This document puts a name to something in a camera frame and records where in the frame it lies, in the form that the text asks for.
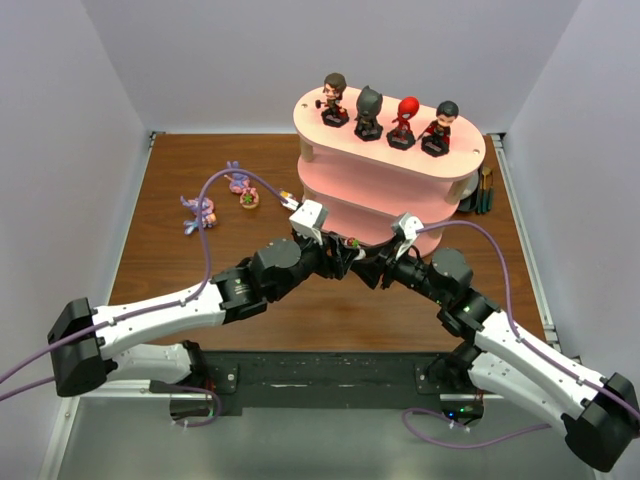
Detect purple bunny toy upright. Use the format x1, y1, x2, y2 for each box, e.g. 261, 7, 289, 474
225, 161, 250, 195

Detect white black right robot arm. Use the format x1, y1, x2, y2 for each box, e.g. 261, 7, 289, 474
346, 239, 639, 472

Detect black bat-masked figurine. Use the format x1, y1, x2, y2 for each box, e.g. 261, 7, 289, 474
354, 86, 383, 141

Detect red white cake toy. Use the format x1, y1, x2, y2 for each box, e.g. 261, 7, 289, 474
343, 237, 366, 261

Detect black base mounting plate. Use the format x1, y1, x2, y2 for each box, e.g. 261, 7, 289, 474
204, 350, 477, 416

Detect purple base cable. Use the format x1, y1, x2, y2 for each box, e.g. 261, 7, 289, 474
402, 407, 554, 449
169, 384, 224, 429

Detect red spider hero figurine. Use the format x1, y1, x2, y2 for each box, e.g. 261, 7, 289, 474
387, 96, 420, 151

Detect pink yellow character toy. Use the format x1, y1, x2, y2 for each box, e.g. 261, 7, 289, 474
279, 189, 296, 200

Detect pink three-tier oval shelf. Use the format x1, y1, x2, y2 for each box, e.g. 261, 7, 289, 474
293, 88, 486, 245

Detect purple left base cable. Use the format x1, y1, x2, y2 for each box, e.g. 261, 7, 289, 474
169, 384, 224, 429

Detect brown-haired hero figurine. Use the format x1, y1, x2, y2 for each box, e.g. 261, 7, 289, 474
315, 72, 349, 128

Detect black-haired figurine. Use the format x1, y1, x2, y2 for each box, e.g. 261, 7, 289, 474
418, 100, 459, 157

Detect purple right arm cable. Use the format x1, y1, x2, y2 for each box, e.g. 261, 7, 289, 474
417, 219, 640, 421

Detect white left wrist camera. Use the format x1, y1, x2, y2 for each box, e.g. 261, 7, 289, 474
289, 199, 329, 245

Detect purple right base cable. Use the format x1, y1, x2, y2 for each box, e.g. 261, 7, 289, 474
402, 407, 554, 449

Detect dark tools behind shelf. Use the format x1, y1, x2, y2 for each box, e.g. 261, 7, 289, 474
457, 166, 494, 214

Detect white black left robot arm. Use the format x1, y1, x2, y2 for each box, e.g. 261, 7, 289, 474
47, 235, 365, 397

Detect pink donut toy green star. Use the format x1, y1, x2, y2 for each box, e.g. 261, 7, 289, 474
239, 187, 260, 210

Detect purple bunny toy lying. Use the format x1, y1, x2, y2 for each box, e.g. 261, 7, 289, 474
180, 196, 218, 235

